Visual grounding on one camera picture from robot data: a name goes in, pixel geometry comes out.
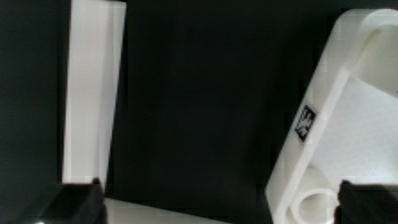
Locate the white front fence bar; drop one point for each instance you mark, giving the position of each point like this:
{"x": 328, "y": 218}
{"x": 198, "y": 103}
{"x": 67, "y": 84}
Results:
{"x": 129, "y": 213}

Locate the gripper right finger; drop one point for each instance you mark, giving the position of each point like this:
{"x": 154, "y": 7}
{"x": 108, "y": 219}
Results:
{"x": 369, "y": 204}

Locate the white desk top tray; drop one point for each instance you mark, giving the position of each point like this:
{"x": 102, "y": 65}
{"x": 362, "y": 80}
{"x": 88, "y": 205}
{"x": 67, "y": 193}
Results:
{"x": 342, "y": 142}

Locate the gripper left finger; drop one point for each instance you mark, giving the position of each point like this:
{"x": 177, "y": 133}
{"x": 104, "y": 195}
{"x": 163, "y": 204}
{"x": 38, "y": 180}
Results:
{"x": 68, "y": 205}

